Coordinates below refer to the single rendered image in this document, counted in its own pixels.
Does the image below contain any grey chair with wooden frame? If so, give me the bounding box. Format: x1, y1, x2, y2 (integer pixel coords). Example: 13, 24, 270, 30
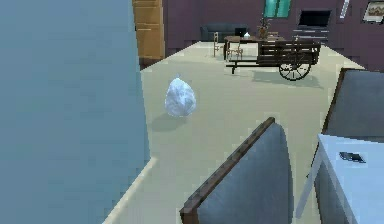
321, 67, 384, 143
179, 116, 295, 224

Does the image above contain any dark wooden cart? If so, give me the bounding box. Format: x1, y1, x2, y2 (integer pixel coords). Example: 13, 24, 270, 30
225, 38, 322, 82

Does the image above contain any white tied rubbish bag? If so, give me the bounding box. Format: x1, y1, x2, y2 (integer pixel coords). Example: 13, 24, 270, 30
164, 75, 197, 118

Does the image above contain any framed wall picture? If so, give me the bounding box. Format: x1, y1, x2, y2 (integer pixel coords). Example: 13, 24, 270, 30
362, 0, 384, 24

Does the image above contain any brown potted house plant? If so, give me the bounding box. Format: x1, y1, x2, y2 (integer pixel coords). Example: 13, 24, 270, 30
257, 17, 272, 40

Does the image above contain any dark grey sofa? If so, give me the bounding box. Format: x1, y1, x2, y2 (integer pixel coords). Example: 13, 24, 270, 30
200, 22, 250, 43

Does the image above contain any light wooden chair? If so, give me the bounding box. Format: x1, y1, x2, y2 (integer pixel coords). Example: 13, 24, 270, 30
213, 31, 225, 58
227, 41, 244, 61

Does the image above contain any dark wooden dining table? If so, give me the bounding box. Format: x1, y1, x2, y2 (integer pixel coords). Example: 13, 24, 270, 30
223, 35, 287, 61

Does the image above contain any black television set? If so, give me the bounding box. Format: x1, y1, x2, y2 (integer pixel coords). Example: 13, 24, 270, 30
298, 9, 332, 28

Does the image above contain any dark striped television stand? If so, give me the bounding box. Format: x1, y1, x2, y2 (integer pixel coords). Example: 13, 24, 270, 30
292, 26, 331, 43

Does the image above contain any orange wooden door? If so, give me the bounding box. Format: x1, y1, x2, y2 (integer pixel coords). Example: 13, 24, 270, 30
132, 0, 166, 61

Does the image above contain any pale blue table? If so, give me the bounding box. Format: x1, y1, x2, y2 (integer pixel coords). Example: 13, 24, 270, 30
294, 133, 384, 224

